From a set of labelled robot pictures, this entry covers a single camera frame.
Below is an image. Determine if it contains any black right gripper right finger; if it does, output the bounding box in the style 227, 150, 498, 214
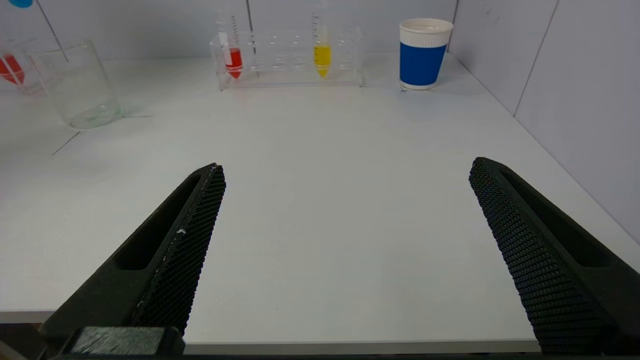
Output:
468, 157, 640, 355

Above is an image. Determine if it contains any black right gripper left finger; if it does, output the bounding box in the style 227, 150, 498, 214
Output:
40, 163, 227, 351

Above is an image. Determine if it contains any clear glass beaker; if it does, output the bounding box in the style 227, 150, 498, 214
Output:
25, 39, 124, 130

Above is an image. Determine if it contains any red pigment tube white label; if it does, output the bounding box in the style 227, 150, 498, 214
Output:
216, 0, 244, 80

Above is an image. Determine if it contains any red pigment test tube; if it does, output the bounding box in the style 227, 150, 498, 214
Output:
0, 42, 26, 86

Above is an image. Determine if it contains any yellow pigment test tube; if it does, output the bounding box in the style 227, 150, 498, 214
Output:
311, 0, 333, 79

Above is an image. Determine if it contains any blue white paper cup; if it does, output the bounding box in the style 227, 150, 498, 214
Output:
398, 18, 454, 91

